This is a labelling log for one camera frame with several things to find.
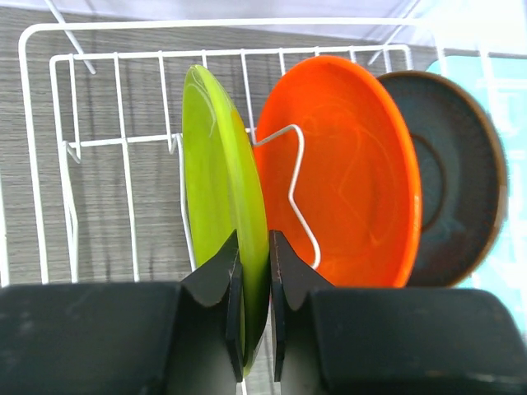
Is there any dark brown plate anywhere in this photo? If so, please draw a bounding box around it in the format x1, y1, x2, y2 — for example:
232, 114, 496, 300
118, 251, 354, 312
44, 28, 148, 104
378, 71, 508, 286

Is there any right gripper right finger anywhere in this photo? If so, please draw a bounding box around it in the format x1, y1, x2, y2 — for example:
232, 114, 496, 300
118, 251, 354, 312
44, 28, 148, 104
269, 230, 332, 394

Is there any teal cutting board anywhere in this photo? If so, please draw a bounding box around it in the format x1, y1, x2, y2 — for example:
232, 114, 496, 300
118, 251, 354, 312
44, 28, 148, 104
423, 55, 527, 301

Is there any orange plate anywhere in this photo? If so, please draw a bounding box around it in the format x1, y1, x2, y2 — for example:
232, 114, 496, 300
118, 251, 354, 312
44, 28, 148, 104
254, 55, 422, 287

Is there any lime green plate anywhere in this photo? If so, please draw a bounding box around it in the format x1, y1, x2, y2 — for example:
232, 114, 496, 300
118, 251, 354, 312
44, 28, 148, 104
182, 64, 270, 375

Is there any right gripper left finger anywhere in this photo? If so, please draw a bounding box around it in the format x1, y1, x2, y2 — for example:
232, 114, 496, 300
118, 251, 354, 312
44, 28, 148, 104
164, 232, 244, 394

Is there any white wire dish rack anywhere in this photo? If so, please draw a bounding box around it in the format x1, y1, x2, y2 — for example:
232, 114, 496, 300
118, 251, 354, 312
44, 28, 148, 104
0, 0, 527, 395

